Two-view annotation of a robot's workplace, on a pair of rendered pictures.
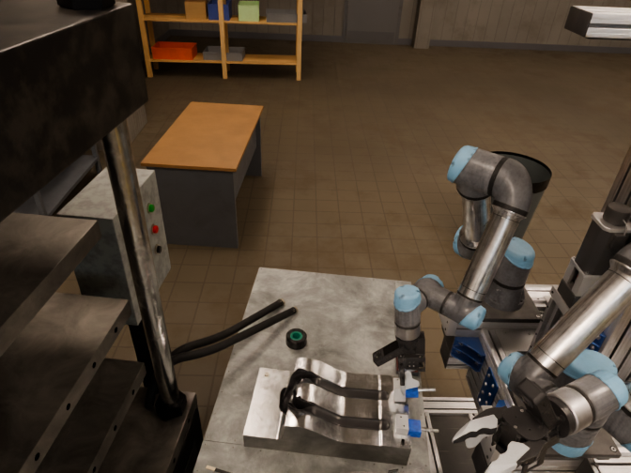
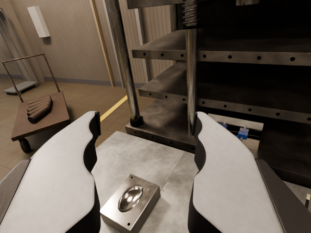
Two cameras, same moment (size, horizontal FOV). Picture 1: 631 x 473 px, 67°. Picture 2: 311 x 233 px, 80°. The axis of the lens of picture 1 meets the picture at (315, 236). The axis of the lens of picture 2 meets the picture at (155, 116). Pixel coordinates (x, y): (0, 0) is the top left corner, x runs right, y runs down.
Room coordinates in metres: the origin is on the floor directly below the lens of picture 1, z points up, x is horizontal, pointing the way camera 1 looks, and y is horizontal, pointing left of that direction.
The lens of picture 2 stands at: (0.50, -0.36, 1.52)
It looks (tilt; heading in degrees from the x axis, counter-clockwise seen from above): 32 degrees down; 121
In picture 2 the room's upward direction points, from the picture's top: 8 degrees counter-clockwise
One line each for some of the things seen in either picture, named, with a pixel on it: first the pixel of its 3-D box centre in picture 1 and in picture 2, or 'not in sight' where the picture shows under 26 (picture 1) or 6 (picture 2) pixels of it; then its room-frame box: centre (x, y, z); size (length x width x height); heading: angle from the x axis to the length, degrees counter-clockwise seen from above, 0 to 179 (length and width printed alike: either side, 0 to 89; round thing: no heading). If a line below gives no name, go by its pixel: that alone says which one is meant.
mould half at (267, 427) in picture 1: (329, 405); not in sight; (0.95, -0.07, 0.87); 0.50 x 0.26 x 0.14; 86
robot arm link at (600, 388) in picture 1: (592, 397); not in sight; (0.58, -0.54, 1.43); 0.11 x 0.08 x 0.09; 118
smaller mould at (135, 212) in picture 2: not in sight; (132, 203); (0.14, -0.03, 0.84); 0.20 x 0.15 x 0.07; 86
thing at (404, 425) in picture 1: (417, 428); not in sight; (0.86, -0.34, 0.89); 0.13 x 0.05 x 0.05; 86
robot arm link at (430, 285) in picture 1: (429, 294); not in sight; (1.09, -0.35, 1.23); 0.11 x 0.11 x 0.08; 51
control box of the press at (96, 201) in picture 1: (148, 358); not in sight; (1.21, 0.61, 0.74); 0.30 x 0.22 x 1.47; 176
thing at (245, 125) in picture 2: not in sight; (241, 109); (0.46, 0.77, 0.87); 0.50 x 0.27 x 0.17; 86
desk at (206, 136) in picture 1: (213, 169); not in sight; (3.59, 0.88, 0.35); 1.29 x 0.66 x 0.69; 178
